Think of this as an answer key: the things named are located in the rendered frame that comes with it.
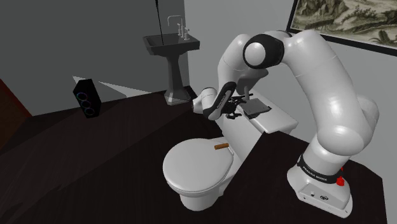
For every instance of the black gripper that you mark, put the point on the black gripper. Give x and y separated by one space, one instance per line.
230 106

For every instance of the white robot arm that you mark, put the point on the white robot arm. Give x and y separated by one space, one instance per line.
325 93

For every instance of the dark grey flat tablet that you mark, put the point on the dark grey flat tablet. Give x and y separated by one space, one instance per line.
255 108

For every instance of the small brown cylinder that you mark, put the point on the small brown cylinder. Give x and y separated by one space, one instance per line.
221 146

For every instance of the white toilet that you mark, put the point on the white toilet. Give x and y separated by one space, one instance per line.
198 167

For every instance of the dark pedestal sink with taps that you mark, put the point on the dark pedestal sink with taps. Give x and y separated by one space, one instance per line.
172 43

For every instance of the framed landscape wall picture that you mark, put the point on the framed landscape wall picture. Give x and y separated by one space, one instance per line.
347 18

